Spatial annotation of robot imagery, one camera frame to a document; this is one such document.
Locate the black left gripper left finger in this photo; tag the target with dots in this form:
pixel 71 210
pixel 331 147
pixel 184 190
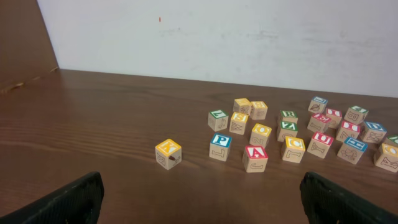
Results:
pixel 77 202

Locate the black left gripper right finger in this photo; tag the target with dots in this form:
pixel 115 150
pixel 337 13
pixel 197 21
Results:
pixel 327 202

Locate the yellow C block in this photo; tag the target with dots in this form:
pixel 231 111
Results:
pixel 293 149

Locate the green R block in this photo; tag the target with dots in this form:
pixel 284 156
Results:
pixel 289 116

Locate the yellow O block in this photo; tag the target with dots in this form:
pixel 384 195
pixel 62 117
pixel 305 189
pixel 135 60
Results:
pixel 260 135

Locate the blue H block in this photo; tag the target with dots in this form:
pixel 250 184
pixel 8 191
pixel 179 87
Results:
pixel 352 150

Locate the red U block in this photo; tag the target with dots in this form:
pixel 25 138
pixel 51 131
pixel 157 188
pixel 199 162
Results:
pixel 320 144

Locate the yellow G block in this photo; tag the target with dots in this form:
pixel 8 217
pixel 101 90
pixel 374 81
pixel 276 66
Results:
pixel 386 157

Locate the red I block front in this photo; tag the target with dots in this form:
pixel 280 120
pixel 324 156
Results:
pixel 346 130

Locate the red i block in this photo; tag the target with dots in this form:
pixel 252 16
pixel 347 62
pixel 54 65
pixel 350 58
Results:
pixel 346 130
pixel 335 117

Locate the red E block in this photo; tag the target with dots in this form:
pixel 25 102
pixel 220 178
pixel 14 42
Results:
pixel 319 123

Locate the green Z block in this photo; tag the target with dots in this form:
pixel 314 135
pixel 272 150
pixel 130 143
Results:
pixel 286 128

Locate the red A block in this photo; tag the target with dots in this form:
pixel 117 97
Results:
pixel 254 159

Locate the blue D block centre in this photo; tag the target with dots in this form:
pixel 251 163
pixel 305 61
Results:
pixel 372 132

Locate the red I block back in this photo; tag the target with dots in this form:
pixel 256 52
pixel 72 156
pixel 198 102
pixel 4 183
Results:
pixel 335 117

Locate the green N block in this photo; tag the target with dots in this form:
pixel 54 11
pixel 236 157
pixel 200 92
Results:
pixel 391 140

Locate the green 4 block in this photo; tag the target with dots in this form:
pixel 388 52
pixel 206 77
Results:
pixel 356 115

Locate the blue L block back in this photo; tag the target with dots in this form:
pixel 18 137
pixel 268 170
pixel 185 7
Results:
pixel 317 105

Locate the yellow K block far left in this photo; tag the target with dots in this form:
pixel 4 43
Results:
pixel 168 154

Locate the yellow block back right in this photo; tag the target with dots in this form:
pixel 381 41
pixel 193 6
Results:
pixel 258 110

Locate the blue P block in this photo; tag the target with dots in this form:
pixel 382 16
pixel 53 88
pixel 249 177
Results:
pixel 220 146

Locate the yellow S block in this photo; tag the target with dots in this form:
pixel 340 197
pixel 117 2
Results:
pixel 238 123

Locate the yellow block back left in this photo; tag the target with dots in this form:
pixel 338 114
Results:
pixel 242 105

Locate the green L block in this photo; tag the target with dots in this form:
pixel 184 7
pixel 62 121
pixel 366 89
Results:
pixel 218 120

